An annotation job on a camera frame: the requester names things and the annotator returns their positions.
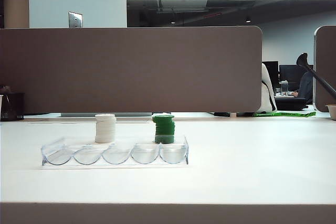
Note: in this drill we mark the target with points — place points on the dark background desk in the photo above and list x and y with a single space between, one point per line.
291 102

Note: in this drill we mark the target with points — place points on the narrow brown desk divider panel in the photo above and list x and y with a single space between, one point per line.
326 66

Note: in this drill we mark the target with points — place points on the white chair back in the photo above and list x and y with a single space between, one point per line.
267 95

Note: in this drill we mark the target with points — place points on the clear plastic chip tray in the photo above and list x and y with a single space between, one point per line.
78 161

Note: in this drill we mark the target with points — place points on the grey divider foot bar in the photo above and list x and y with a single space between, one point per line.
105 114

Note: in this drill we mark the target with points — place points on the small white cup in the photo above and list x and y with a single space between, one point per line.
233 115

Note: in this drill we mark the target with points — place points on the beige paper bowl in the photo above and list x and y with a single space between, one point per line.
331 112

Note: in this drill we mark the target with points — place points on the green tape strip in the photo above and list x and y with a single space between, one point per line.
286 114

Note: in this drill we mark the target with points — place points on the metal wall switch plate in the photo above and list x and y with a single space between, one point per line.
75 20

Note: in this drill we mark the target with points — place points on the black computer monitor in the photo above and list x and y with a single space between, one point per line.
271 73
290 74

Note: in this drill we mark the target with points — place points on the green poker chip stack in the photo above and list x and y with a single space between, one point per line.
165 132

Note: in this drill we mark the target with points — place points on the black pole with curved head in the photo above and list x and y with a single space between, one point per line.
321 79

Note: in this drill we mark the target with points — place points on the wide brown desk divider panel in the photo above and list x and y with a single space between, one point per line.
131 69

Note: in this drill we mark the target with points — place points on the white poker chip stack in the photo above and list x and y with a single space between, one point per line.
105 128

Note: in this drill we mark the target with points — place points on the seated person in blue shirt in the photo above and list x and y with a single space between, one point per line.
306 86

